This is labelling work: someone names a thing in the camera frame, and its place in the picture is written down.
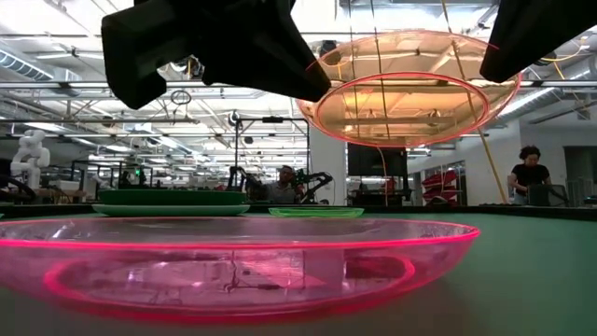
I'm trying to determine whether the silver ventilation duct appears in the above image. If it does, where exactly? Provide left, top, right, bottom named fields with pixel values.
left=0, top=49, right=80, bottom=83
left=493, top=60, right=597, bottom=132

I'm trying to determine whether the red bin rack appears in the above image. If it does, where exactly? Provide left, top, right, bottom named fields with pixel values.
left=421, top=170, right=463, bottom=206

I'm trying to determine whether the brown-stick clear dish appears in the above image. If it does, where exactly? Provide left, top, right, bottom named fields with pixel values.
left=296, top=29, right=522, bottom=148

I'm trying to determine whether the black monitor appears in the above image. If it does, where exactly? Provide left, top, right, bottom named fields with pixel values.
left=347, top=142, right=410, bottom=177

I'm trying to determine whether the clear green plastic plate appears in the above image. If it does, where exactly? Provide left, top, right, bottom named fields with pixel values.
left=268, top=206, right=366, bottom=219

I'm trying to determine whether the person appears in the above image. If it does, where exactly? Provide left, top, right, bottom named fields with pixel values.
left=260, top=165, right=302, bottom=205
left=507, top=145, right=552, bottom=206

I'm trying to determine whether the large dark green plate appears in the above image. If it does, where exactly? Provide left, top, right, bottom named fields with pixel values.
left=97, top=189, right=247, bottom=206

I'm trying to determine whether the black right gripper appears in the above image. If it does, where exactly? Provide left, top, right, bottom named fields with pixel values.
left=479, top=0, right=597, bottom=84

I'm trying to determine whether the clear pink plastic plate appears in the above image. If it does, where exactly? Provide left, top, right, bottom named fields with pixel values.
left=0, top=217, right=481, bottom=327

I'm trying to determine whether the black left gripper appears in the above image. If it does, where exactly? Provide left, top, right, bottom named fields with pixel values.
left=101, top=0, right=332, bottom=111

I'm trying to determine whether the green table mat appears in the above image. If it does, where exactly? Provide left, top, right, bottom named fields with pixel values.
left=0, top=212, right=597, bottom=336

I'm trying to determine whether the black chair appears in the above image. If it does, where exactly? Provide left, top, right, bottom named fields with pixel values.
left=526, top=184, right=570, bottom=207

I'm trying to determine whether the white robot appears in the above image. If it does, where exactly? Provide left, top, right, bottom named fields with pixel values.
left=9, top=129, right=51, bottom=190

